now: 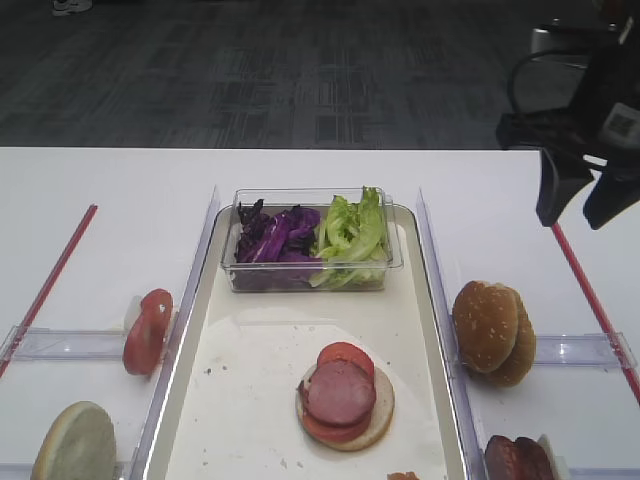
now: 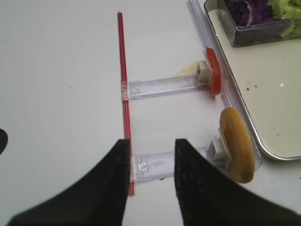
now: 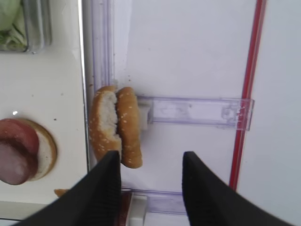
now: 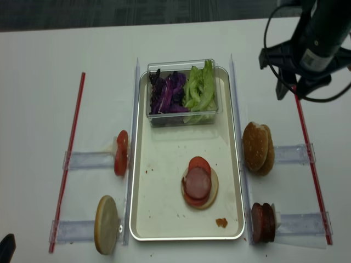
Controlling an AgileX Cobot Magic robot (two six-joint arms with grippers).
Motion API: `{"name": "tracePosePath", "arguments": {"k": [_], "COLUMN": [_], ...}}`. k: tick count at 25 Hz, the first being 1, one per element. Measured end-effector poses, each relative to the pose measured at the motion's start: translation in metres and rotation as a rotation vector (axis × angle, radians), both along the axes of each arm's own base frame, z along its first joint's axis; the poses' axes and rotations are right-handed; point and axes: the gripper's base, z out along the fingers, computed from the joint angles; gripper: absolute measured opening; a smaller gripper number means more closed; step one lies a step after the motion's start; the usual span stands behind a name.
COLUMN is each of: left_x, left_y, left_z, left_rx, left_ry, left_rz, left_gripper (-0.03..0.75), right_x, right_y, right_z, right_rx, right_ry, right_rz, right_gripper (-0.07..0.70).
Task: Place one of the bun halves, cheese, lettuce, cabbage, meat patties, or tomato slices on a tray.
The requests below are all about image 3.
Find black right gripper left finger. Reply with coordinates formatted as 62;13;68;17
17;151;121;226

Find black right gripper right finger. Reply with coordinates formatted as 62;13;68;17
182;152;288;226

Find tomato slices on bun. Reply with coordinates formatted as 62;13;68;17
0;118;39;164

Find green lettuce leaves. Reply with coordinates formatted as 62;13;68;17
0;0;27;52

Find sauce smear on tray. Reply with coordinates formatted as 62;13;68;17
54;189;69;197

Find white patty stand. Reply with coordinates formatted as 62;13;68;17
128;194;148;226

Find lower right acrylic holder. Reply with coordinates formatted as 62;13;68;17
121;187;186;215

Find sesame bun rear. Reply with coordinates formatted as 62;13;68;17
116;87;143;169

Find sesame bun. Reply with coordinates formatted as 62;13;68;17
116;87;143;169
88;86;122;161

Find bottom bun slice on tray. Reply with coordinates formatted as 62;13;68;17
20;119;58;181

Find sesame bun front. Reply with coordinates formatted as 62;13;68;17
88;86;122;161

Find right acrylic cross holder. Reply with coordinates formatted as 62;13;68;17
138;96;254;131

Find white serving tray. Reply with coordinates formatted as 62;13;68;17
0;0;88;204

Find clear plastic salad container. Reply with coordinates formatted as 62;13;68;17
0;0;52;54

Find right long acrylic divider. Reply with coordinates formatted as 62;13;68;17
91;0;114;90

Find right red tape strip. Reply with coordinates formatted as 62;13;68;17
229;0;267;191

